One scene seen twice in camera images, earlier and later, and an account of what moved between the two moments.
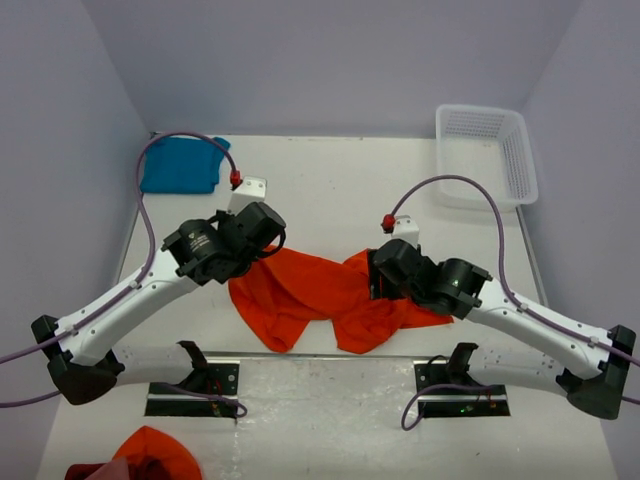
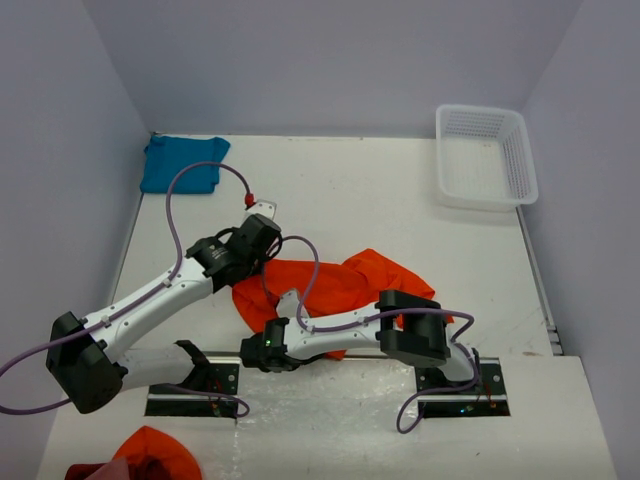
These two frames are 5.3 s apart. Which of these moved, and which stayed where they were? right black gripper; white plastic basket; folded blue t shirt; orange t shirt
Moved: right black gripper
Stayed: folded blue t shirt; white plastic basket; orange t shirt
